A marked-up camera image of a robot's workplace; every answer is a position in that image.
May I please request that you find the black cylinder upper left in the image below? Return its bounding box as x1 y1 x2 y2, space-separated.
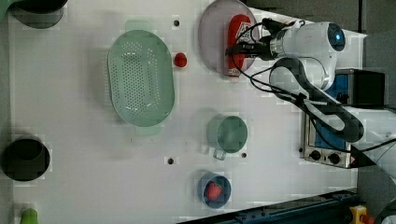
9 0 68 29

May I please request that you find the translucent purple plate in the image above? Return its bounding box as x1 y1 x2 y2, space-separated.
198 0 259 77

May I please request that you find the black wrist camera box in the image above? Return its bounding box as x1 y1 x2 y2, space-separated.
262 18 294 35

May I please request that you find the red strawberry toy on table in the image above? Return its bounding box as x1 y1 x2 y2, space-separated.
174 52 188 67

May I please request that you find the green toy at edge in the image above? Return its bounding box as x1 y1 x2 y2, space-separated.
20 208 38 224

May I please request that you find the strawberry toy in bowl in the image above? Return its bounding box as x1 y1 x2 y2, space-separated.
205 182 222 201

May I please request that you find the green perforated colander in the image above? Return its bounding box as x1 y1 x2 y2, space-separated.
106 20 175 136

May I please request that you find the yellow red emergency button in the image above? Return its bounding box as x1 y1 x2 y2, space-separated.
349 205 375 224

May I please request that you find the red ketchup bottle toy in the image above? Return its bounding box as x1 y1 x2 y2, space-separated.
227 14 252 77

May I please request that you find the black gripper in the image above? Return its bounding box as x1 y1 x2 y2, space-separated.
225 35 277 61

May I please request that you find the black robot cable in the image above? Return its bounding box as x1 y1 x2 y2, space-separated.
228 20 396 154

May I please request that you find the blue bowl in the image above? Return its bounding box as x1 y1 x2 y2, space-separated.
197 172 232 209

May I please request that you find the green metal mug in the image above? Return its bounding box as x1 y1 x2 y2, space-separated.
206 115 248 161

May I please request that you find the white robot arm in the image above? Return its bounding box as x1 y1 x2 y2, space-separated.
225 19 395 178

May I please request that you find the silver toaster oven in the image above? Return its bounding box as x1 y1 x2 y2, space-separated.
300 69 385 169

